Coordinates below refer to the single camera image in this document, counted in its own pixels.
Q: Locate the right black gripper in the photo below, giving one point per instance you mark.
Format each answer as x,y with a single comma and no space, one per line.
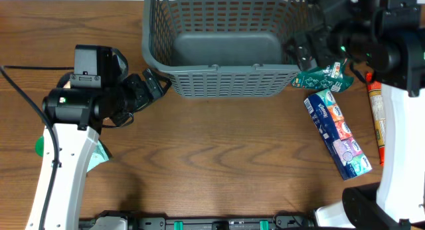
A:
310,46

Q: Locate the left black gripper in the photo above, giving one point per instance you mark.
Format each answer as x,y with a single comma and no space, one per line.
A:
140,93

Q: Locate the green Nescafe coffee bag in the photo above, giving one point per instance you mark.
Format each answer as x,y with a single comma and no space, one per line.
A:
332,77

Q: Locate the grey plastic basket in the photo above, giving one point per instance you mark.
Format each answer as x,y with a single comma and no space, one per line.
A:
223,48

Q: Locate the orange spaghetti packet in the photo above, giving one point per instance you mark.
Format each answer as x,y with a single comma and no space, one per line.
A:
377,106

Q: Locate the blue Kleenex tissue multipack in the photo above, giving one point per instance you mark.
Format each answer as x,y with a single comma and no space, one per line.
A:
329,120

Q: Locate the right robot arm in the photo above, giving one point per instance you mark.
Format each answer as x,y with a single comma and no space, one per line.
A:
388,37

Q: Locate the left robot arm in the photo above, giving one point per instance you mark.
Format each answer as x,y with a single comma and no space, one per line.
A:
74,119

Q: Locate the teal white sachet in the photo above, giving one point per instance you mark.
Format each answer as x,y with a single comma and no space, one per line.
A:
100,155

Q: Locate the green lid jar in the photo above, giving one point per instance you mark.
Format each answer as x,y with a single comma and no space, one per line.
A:
39,146

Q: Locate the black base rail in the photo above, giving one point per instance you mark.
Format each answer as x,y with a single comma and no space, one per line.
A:
138,221

